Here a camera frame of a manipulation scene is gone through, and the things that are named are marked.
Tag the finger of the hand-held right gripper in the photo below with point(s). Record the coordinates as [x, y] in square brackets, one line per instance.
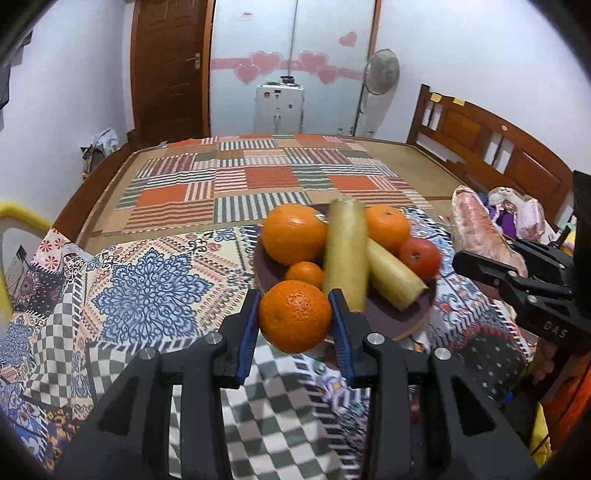
[485, 271]
[545, 261]

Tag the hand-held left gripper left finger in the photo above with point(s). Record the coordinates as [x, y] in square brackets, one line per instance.
[245, 341]

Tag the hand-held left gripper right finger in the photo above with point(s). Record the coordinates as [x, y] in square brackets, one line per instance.
[344, 344]

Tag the pink pillow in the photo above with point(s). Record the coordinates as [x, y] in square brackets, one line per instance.
[480, 226]

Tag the purple plate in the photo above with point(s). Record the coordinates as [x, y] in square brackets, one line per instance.
[392, 318]

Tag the small orange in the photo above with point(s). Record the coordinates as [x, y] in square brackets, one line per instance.
[304, 273]
[295, 316]

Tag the red tomato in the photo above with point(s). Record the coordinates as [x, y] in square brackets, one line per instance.
[421, 258]

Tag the yellow corn cob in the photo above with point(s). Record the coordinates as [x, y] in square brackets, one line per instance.
[395, 277]

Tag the long yellow-green cucumber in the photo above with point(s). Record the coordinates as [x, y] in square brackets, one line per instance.
[346, 249]

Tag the medium orange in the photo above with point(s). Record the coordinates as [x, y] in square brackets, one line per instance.
[388, 228]

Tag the large orange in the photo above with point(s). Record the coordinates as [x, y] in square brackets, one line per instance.
[293, 233]

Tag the pile of clothes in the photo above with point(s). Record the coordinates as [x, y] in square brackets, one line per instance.
[531, 217]

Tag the printed patterned blanket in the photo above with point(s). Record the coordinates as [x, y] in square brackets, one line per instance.
[147, 286]

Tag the woven bed mat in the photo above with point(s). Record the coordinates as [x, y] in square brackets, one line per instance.
[415, 159]

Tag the striped patchwork blanket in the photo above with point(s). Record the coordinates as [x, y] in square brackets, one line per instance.
[268, 177]

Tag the standing fan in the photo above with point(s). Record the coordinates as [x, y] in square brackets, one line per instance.
[382, 71]

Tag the white box appliance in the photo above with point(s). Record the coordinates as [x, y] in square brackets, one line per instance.
[278, 108]

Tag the pile of bags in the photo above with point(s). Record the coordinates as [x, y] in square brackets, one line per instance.
[99, 150]

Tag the yellow padded pipe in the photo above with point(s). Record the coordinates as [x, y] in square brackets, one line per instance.
[23, 212]

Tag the dark item on appliance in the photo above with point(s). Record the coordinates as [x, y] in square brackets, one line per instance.
[288, 80]

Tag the brown wooden door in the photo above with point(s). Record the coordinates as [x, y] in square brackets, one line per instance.
[168, 69]

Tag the hanging dark clothing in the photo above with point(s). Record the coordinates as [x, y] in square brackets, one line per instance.
[5, 78]

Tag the wooden bed frame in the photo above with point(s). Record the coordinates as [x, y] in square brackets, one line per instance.
[498, 143]

